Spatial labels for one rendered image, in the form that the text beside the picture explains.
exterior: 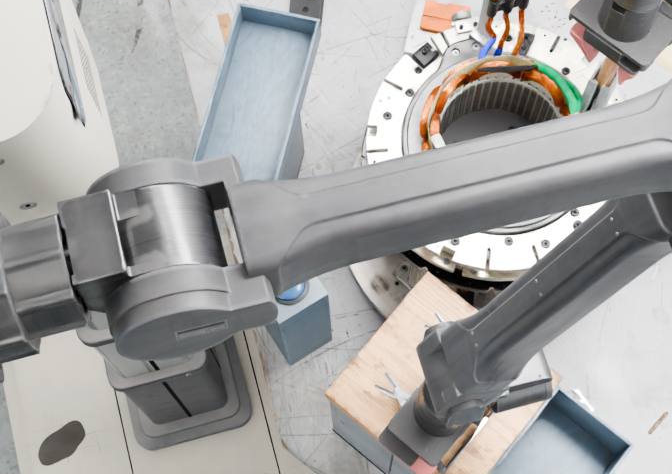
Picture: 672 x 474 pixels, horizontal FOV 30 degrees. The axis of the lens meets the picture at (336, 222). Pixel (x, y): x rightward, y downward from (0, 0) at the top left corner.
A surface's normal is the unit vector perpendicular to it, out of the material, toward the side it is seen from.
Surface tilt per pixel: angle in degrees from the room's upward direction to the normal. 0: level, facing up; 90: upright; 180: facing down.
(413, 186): 6
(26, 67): 0
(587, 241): 64
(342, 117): 0
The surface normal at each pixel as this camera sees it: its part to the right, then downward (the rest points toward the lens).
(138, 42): -0.02, -0.31
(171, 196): 0.41, -0.47
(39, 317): 0.21, 0.62
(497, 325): -0.88, 0.05
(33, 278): 0.07, 0.01
